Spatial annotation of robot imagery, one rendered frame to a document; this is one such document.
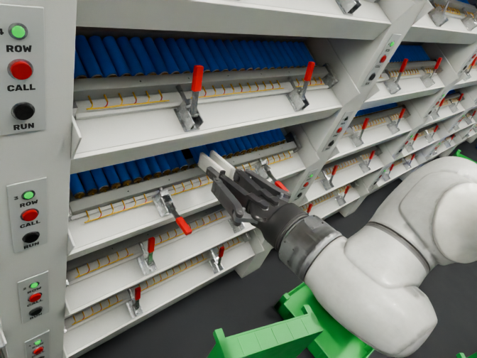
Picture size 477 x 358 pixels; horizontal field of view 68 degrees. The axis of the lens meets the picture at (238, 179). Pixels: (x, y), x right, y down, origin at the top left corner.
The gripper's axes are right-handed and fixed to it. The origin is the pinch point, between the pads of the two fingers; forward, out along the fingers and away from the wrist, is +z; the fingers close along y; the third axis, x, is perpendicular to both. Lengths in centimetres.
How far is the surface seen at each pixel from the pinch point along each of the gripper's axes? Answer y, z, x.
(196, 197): 1.9, 1.5, 7.8
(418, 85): -81, 0, -12
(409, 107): -103, 7, 1
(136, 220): 15.1, 0.9, 8.2
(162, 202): 10.3, 0.9, 5.8
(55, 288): 28.9, 0.3, 16.6
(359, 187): -103, 10, 42
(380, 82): -58, 2, -13
